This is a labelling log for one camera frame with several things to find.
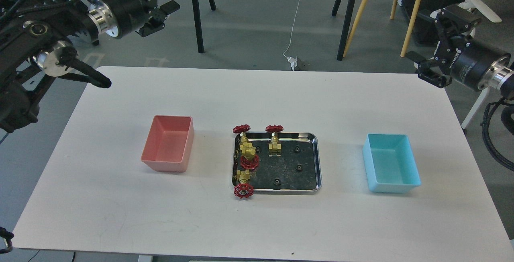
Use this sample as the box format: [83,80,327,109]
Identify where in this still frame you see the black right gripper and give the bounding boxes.
[405,4,512,92]

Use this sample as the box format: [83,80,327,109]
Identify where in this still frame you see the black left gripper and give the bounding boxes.
[105,0,181,38]

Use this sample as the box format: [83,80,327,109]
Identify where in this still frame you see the brass valve red handle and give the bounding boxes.
[239,154,259,170]

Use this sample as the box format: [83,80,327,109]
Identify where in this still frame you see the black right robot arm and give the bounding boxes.
[406,4,513,170]

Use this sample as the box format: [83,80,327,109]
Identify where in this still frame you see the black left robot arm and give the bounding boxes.
[0,0,180,133]

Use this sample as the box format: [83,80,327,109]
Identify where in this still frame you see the blue plastic box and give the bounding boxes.
[362,133,422,194]

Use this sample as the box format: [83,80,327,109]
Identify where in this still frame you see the pink plastic box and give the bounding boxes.
[140,115,194,173]

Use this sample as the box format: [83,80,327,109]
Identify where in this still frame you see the brass valve top left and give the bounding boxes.
[233,124,256,161]

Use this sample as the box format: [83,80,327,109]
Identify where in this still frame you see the brass valve top middle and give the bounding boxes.
[265,125,284,156]

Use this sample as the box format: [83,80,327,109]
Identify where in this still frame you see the brass valve bottom left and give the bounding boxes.
[234,169,254,199]

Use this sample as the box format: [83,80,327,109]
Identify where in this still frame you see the black tripod left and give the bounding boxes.
[192,0,216,54]

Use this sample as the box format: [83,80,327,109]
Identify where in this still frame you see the black tripod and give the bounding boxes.
[332,0,355,61]
[192,0,216,54]

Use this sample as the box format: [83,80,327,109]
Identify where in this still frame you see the wooden easel legs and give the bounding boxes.
[343,0,428,58]

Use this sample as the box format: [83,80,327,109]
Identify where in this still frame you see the black tripod right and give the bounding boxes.
[332,0,355,61]

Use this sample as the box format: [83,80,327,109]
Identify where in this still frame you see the white power adapter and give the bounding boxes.
[287,57,310,71]

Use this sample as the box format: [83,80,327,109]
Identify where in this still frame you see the steel tray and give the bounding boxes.
[233,132,322,194]

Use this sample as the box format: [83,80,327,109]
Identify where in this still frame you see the white cable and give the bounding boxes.
[282,0,306,58]

